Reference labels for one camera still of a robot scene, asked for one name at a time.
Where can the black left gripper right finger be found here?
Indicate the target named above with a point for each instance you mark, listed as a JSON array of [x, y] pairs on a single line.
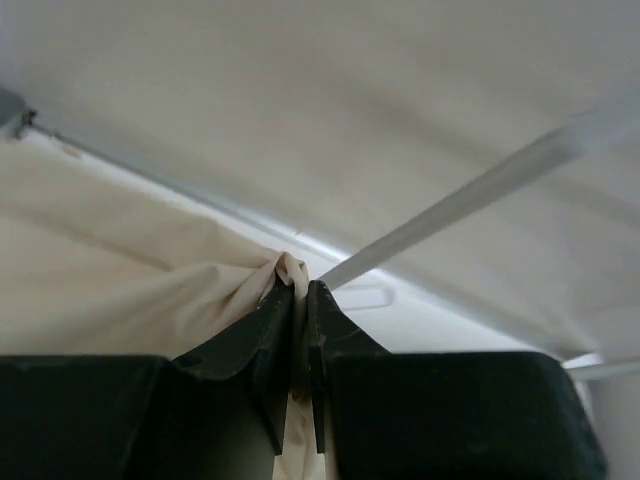
[[466, 415]]

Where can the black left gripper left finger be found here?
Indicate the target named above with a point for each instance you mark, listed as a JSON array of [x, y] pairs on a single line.
[[215, 412]]

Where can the beige cargo trousers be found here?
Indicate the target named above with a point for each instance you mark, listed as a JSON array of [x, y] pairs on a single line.
[[92, 266]]

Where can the white clothes rack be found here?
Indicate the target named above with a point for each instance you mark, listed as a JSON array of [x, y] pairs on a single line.
[[520, 168]]

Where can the aluminium left table rail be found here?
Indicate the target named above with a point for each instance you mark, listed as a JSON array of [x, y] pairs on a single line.
[[17, 120]]

